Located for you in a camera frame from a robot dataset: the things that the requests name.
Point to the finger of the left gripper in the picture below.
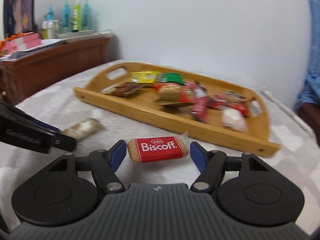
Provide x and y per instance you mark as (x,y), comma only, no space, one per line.
(25,116)

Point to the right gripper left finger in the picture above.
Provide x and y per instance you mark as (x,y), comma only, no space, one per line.
(104,164)

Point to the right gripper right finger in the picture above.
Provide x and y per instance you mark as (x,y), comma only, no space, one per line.
(210,165)

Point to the large Biscoff biscuit packet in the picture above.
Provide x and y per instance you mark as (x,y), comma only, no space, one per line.
(145,150)

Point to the gold white candy bar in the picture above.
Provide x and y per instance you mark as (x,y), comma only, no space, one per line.
(84,129)

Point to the white marshmallow packet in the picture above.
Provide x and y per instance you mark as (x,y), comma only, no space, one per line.
(233,119)

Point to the long red snack bar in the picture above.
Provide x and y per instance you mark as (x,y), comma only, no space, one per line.
(201,101)

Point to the dark red chocolate bar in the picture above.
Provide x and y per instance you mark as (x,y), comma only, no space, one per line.
(243,109)

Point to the brown chocolate wafer packet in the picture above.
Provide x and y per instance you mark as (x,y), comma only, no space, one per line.
(122,89)

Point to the red nut snack packet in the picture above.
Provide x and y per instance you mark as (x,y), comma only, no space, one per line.
(173,94)

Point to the green snack packet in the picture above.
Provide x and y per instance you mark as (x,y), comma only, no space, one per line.
(170,78)

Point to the yellow snack packet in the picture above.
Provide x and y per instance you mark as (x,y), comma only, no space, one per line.
(144,77)

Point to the pink cake packet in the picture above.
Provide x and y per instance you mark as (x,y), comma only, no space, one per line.
(233,97)

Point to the wooden dresser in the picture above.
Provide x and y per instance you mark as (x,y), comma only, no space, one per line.
(32,73)

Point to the grey checkered blanket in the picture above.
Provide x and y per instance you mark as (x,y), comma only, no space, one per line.
(297,159)

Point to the bamboo serving tray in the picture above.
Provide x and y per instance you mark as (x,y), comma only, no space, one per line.
(207,109)

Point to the pink box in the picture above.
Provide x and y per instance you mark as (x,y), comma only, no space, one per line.
(21,42)

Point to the papers on dresser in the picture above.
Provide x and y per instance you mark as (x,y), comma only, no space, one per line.
(23,53)

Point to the small blue spray bottle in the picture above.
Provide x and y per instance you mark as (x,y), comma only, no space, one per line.
(50,14)

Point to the dark framed picture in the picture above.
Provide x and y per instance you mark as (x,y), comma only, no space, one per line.
(18,16)

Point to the teal spray bottle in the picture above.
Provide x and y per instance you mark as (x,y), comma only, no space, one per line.
(86,16)
(66,14)

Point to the green spray bottle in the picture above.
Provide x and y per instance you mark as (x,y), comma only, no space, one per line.
(76,17)

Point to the blue plaid cloth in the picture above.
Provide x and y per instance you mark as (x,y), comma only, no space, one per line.
(310,91)

